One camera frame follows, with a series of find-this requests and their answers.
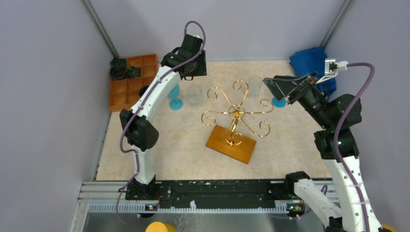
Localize blue wine glass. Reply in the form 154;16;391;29
167;85;183;111
272;98;287;108

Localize clear wine glass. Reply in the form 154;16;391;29
248;75;263;97
188;85;202;106

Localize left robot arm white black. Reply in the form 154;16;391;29
120;34;206;195

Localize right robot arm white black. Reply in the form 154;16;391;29
263;73;383;232

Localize orange wooden rack base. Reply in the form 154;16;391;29
205;125;257;164

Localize blue folded cloth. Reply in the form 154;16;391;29
289;47;337;98

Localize dark object in tray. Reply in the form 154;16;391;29
138;85;149;97
109;58;141;81

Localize orange compartment tray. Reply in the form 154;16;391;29
108;54;159;112

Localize yellow object bottom right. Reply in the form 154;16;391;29
382;224;396;232

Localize yellow object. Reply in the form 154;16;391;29
145;221;177;232
382;224;396;232

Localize yellow object bottom centre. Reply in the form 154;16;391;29
145;221;177;232

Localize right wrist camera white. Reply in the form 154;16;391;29
316;58;348;84

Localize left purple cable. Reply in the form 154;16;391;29
115;20;206;225

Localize gold wire glass rack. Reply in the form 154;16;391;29
201;80;275;140

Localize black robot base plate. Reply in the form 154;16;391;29
125;179;305;211

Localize aluminium frame rail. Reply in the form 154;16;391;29
71;178;339;232

